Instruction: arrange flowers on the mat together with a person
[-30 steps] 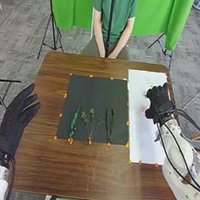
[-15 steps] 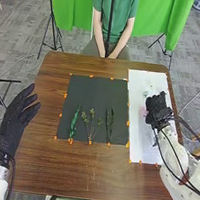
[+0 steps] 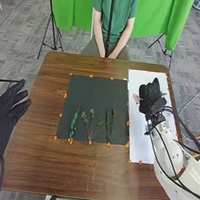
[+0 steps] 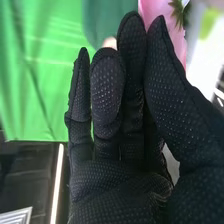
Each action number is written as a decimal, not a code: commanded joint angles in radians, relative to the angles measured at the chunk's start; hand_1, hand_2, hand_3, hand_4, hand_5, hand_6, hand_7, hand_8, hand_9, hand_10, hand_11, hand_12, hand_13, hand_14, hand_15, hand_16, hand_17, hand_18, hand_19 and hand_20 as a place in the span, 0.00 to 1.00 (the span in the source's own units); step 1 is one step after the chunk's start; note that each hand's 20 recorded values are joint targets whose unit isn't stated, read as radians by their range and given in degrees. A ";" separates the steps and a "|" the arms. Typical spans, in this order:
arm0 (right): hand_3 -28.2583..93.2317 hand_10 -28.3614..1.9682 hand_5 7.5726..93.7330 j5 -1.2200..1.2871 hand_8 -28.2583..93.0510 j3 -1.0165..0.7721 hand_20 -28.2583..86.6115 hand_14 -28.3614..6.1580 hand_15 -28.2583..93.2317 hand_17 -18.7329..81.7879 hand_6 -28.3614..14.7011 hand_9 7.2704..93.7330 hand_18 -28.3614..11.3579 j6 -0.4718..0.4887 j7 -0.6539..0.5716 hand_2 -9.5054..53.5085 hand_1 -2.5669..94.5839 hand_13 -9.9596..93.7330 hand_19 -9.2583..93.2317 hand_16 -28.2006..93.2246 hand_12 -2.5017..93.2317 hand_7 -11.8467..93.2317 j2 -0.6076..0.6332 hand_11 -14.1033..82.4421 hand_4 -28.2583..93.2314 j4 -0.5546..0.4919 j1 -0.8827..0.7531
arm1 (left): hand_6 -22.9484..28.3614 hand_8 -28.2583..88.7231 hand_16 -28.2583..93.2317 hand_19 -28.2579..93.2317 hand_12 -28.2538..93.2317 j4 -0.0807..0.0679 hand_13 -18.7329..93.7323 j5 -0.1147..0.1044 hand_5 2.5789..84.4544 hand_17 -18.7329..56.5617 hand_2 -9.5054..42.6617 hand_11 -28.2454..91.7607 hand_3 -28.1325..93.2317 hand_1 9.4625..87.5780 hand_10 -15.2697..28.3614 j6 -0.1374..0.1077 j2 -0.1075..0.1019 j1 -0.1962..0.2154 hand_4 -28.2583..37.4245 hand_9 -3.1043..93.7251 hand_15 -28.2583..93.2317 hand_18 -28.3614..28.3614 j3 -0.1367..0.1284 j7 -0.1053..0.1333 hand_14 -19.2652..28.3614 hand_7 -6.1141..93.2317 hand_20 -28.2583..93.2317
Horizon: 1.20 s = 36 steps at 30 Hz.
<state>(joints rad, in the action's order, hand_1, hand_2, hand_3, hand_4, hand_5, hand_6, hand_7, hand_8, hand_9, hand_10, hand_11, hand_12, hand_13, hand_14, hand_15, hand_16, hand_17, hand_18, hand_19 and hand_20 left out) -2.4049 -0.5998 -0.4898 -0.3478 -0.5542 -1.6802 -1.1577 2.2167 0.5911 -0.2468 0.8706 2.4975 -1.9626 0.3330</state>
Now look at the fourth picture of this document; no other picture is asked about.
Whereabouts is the pink flower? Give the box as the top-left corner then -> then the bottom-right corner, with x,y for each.
137,0 -> 192,70

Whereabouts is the person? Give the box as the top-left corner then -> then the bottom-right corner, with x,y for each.
81,0 -> 140,52

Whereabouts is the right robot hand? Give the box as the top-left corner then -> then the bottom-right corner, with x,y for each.
64,10 -> 224,224

